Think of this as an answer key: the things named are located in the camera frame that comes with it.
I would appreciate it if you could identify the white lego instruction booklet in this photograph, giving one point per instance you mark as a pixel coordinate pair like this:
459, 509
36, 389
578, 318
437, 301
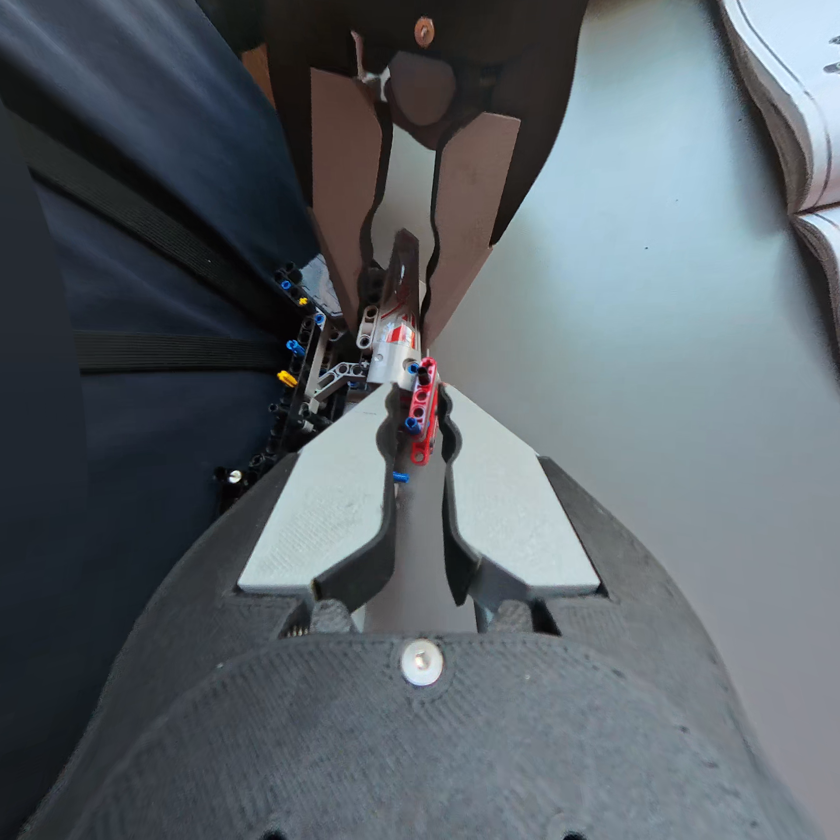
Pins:
807, 79

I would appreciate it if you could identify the grey and black lego vehicle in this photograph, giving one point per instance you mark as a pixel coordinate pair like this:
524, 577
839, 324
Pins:
387, 358

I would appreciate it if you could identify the person in navy clothing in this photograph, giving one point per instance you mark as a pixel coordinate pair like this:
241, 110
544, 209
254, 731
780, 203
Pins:
131, 131

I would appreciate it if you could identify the red lego beam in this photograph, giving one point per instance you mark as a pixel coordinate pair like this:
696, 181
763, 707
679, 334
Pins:
423, 420

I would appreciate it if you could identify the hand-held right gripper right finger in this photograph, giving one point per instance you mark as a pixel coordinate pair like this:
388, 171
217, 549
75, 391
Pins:
518, 518

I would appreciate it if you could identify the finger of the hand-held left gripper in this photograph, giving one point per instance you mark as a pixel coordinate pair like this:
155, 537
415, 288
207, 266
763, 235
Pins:
341, 164
472, 197

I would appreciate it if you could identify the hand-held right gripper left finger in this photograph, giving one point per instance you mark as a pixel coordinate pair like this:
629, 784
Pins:
315, 518

